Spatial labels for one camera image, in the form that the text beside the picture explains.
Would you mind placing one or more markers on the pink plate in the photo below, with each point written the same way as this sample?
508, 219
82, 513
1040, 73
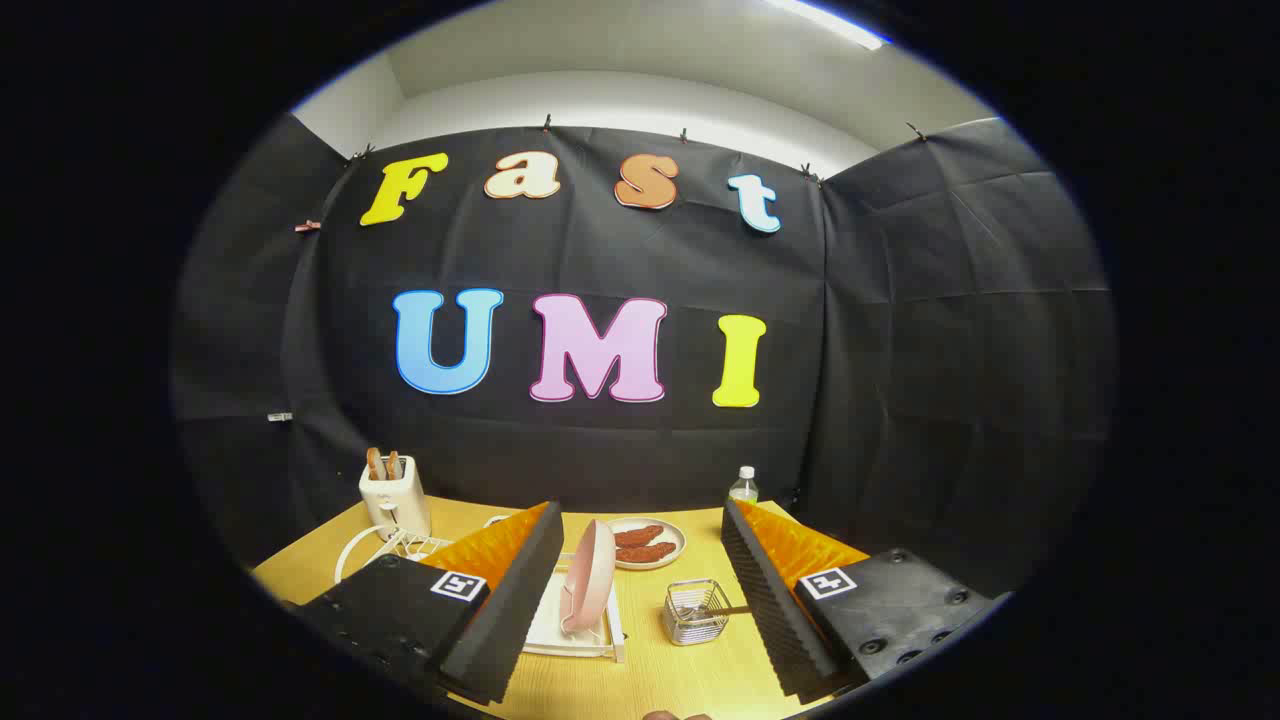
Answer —
590, 575

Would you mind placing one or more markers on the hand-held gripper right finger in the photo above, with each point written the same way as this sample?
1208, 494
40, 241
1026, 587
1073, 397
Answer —
775, 610

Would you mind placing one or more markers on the brown meat piece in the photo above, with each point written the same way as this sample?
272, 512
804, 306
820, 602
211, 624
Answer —
648, 552
640, 535

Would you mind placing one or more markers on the black backdrop cloth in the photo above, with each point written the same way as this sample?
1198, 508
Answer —
600, 250

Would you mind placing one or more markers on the toast slice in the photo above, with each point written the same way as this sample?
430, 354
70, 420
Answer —
394, 465
375, 465

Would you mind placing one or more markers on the green label drink bottle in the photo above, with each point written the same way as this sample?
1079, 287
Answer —
743, 490

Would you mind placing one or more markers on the white toaster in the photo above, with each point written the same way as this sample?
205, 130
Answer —
395, 505

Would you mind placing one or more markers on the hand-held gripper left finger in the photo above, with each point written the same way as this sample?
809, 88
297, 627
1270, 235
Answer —
510, 620

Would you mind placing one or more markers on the white plate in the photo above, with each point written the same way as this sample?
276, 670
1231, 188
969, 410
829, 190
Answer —
645, 564

